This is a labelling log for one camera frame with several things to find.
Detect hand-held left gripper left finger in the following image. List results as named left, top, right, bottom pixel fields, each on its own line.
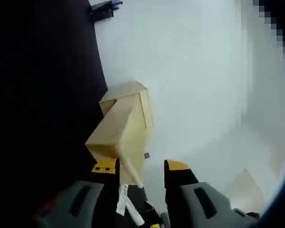
left=33, top=158, right=121, bottom=228

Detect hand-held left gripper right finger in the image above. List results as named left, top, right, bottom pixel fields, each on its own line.
left=163, top=159, right=255, bottom=228

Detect cream two-drawer organiser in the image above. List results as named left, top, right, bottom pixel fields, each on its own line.
left=85, top=97, right=148, bottom=189

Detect cream drawer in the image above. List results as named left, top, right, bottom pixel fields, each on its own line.
left=100, top=99, right=117, bottom=115

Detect person's left hand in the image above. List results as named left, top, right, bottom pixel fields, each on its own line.
left=39, top=193, right=60, bottom=216

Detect black mesh pen holder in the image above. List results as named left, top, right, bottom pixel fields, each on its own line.
left=89, top=1, right=115, bottom=23

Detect bundle of coloured pens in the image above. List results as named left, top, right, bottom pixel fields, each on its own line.
left=110, top=0, right=124, bottom=10

